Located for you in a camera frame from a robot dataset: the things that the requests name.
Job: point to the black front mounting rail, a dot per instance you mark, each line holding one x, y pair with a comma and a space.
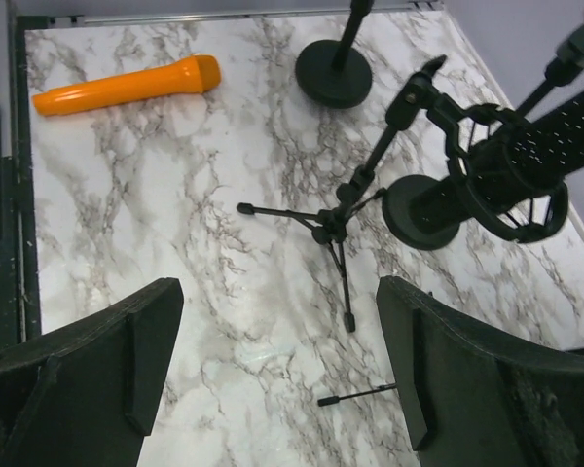
20, 315

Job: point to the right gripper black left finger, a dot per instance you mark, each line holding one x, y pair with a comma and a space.
88, 393

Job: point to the black round-base clip stand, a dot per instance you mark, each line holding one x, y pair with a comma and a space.
566, 66

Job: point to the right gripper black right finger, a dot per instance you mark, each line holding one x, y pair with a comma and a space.
473, 395

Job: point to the black silver-grille microphone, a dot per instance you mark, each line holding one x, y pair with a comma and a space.
516, 164

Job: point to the black round-base shock-mount stand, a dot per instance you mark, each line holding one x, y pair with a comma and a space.
333, 73

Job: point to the black tall tripod stand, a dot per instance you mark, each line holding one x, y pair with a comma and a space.
336, 399

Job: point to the orange microphone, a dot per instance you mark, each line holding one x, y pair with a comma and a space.
194, 74

